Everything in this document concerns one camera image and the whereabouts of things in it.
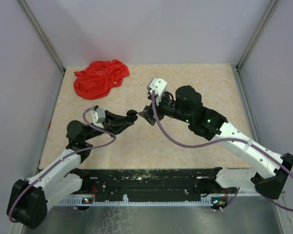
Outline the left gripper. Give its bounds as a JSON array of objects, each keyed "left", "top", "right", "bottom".
[{"left": 83, "top": 110, "right": 134, "bottom": 141}]

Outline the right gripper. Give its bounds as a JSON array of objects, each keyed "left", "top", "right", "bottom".
[{"left": 138, "top": 91, "right": 192, "bottom": 126}]

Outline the black earbud case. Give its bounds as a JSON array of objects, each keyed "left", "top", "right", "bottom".
[{"left": 126, "top": 110, "right": 138, "bottom": 123}]

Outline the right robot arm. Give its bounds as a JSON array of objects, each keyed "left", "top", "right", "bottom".
[{"left": 139, "top": 84, "right": 293, "bottom": 200}]

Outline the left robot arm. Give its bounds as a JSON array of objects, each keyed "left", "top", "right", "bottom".
[{"left": 6, "top": 106, "right": 138, "bottom": 229}]

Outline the red cloth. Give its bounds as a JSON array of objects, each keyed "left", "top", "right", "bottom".
[{"left": 73, "top": 59, "right": 130, "bottom": 100}]

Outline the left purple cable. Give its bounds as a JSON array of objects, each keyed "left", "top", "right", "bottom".
[{"left": 6, "top": 106, "right": 117, "bottom": 224}]

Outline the purple cable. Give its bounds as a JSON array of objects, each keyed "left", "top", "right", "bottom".
[
  {"left": 151, "top": 90, "right": 293, "bottom": 212},
  {"left": 6, "top": 106, "right": 117, "bottom": 224}
]

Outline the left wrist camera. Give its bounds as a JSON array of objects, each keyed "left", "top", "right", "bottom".
[{"left": 91, "top": 107, "right": 106, "bottom": 128}]

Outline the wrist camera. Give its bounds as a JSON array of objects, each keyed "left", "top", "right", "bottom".
[
  {"left": 91, "top": 107, "right": 106, "bottom": 128},
  {"left": 147, "top": 77, "right": 167, "bottom": 105}
]

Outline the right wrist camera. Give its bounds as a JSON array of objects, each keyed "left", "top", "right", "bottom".
[{"left": 147, "top": 77, "right": 167, "bottom": 105}]

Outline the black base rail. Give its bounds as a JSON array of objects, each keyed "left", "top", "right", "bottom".
[{"left": 73, "top": 169, "right": 236, "bottom": 202}]

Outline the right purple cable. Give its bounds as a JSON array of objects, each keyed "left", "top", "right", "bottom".
[{"left": 151, "top": 90, "right": 293, "bottom": 212}]

